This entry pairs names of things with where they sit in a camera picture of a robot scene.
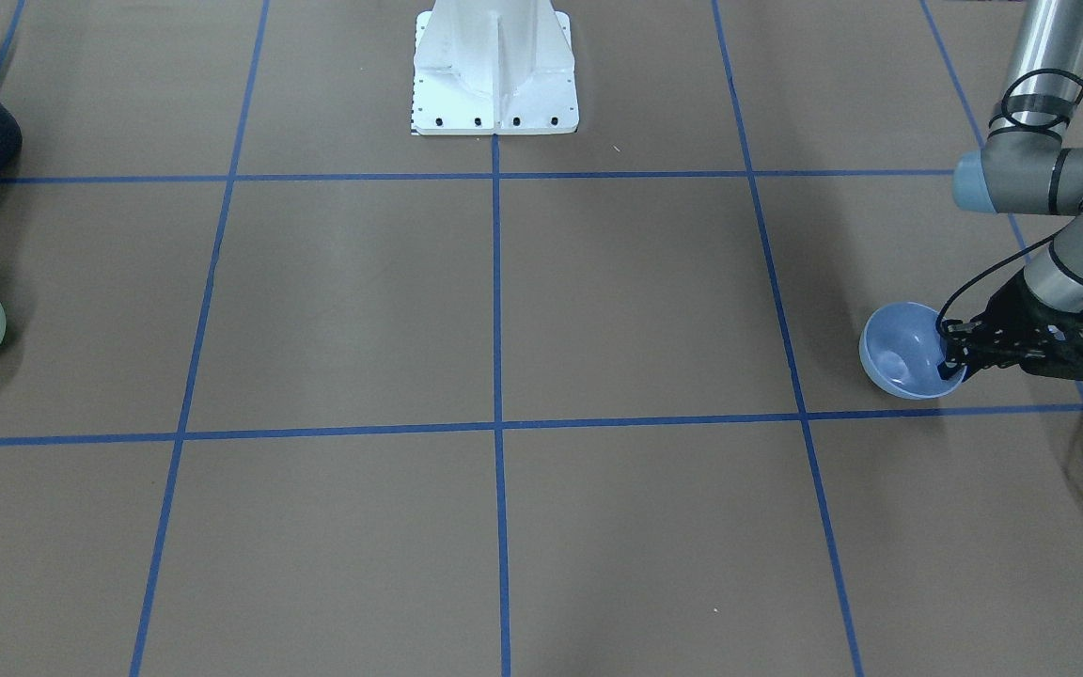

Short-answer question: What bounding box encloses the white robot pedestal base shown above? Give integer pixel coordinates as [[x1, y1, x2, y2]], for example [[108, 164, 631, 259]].
[[410, 1, 580, 136]]

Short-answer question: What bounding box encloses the blue bowl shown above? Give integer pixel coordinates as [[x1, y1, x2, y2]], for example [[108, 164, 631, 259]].
[[858, 303, 967, 401]]

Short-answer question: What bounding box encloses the brown paper table cover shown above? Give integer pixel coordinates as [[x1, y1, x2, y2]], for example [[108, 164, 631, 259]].
[[0, 1, 1083, 676]]

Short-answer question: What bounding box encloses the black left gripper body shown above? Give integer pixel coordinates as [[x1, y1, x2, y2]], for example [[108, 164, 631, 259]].
[[938, 277, 1083, 381]]

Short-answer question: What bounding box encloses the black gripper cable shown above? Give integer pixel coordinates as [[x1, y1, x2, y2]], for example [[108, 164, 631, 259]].
[[936, 68, 1083, 325]]

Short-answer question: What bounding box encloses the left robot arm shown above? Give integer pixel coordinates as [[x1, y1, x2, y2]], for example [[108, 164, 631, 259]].
[[935, 1, 1083, 381]]

